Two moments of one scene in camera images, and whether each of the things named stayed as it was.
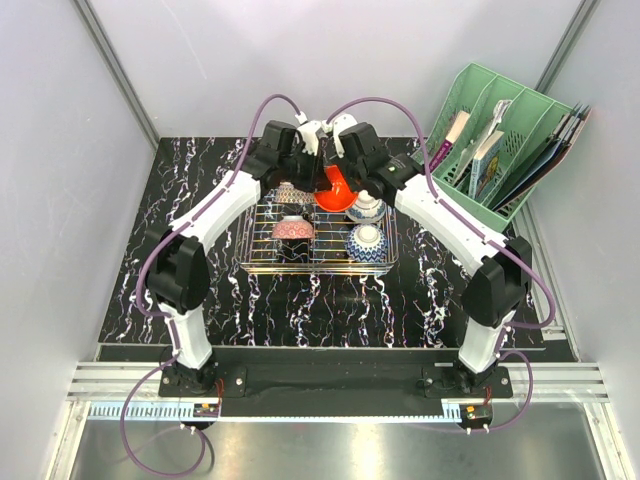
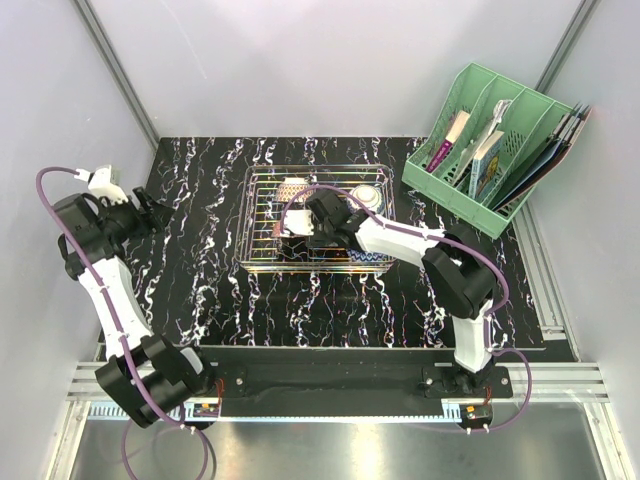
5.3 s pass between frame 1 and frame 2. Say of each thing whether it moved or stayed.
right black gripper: moved
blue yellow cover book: stayed
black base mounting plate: stayed
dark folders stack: stayed
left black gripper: moved
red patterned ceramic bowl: stayed
